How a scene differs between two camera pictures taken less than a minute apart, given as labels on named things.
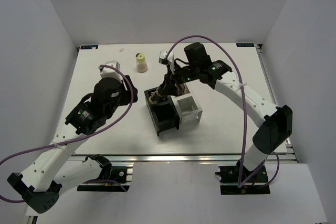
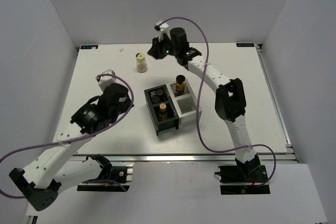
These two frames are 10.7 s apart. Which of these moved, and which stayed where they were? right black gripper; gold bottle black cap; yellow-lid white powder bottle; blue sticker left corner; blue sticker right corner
Moved: right black gripper
Stayed: blue sticker left corner; yellow-lid white powder bottle; blue sticker right corner; gold bottle black cap
